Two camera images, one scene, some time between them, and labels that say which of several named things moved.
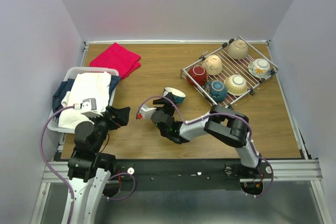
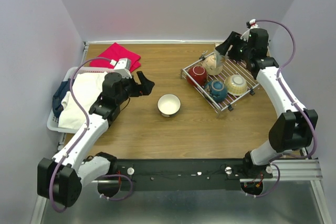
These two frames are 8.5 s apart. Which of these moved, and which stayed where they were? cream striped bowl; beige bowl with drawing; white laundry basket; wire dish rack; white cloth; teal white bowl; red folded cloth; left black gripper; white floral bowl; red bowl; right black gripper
Moved: white floral bowl; right black gripper; left black gripper; teal white bowl
Stayed: cream striped bowl; red bowl; white laundry basket; beige bowl with drawing; wire dish rack; white cloth; red folded cloth
